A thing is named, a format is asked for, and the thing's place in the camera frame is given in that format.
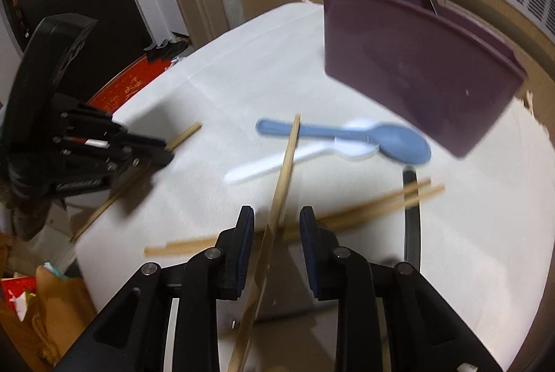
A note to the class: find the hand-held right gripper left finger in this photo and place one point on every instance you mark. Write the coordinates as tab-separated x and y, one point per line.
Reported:
245	250

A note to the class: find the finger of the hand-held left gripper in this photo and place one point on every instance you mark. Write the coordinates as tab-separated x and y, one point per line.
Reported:
138	137
147	157

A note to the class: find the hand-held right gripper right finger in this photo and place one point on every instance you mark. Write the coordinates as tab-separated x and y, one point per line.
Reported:
309	250

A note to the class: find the wooden chopstick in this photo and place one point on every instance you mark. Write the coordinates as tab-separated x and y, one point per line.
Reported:
390	195
381	205
284	181
182	137

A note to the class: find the white plastic spoon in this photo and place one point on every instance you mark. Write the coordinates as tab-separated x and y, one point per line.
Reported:
277	168

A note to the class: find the black plastic utensil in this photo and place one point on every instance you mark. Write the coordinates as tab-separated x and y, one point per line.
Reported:
412	224

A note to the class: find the blue plastic spoon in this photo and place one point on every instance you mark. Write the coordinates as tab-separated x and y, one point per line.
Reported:
390	140

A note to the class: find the purple plastic utensil container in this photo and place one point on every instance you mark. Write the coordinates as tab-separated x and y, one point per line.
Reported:
412	64

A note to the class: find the person's left hand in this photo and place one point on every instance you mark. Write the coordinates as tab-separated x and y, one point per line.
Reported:
24	220

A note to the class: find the red floor mat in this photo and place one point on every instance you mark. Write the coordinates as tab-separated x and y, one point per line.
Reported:
125	85

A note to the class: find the white tablecloth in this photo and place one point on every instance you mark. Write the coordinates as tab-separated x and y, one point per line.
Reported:
217	94

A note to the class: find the black shoes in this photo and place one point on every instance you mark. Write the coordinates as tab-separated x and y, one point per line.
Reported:
167	49

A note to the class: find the brown paper bag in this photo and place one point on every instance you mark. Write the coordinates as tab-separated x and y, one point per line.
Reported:
52	311

